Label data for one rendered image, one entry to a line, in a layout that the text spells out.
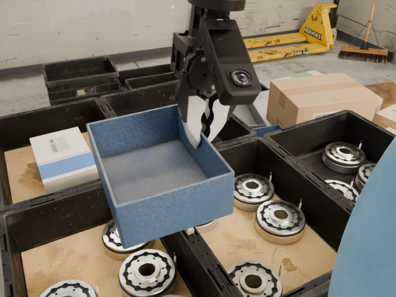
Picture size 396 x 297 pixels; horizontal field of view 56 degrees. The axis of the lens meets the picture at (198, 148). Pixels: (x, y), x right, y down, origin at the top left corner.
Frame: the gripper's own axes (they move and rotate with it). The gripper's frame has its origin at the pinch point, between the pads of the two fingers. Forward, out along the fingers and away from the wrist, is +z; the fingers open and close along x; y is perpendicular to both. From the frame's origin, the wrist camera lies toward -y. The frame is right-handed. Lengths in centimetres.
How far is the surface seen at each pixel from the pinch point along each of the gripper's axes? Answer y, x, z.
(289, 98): 53, -55, 19
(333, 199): 0.0, -30.1, 15.6
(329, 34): 282, -262, 58
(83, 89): 159, 1, 61
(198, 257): -4.1, -0.7, 19.6
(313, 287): -15.6, -14.8, 17.7
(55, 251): 15.0, 21.5, 32.7
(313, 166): 21, -44, 24
